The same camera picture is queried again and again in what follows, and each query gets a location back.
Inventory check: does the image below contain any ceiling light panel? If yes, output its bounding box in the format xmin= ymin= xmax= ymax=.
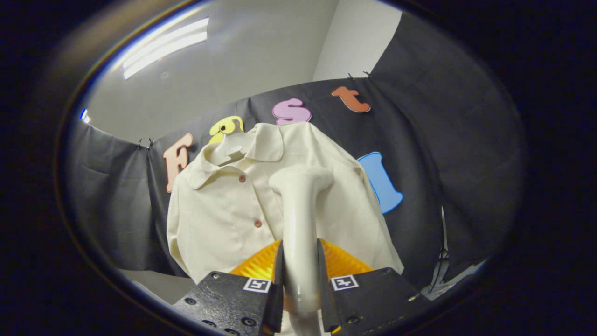
xmin=122 ymin=18 xmax=209 ymax=80

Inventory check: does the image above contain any grey metal clothes stand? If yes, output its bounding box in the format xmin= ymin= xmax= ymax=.
xmin=422 ymin=205 xmax=486 ymax=299

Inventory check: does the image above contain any grey and white cabinet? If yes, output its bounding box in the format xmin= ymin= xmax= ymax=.
xmin=119 ymin=269 xmax=196 ymax=305

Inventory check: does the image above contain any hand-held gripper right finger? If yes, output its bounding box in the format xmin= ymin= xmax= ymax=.
xmin=317 ymin=237 xmax=432 ymax=336

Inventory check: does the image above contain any white plastic clothes hanger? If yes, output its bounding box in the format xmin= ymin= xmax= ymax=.
xmin=210 ymin=122 xmax=248 ymax=166

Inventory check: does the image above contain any cream button-up shirt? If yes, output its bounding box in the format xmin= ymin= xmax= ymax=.
xmin=167 ymin=122 xmax=404 ymax=284

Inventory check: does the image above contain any black backdrop cloth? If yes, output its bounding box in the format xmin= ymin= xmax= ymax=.
xmin=61 ymin=12 xmax=528 ymax=290

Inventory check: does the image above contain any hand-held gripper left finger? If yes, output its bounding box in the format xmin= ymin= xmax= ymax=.
xmin=172 ymin=239 xmax=284 ymax=336

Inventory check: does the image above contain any cream garment steamer head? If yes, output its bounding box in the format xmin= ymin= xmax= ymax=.
xmin=269 ymin=164 xmax=334 ymax=314

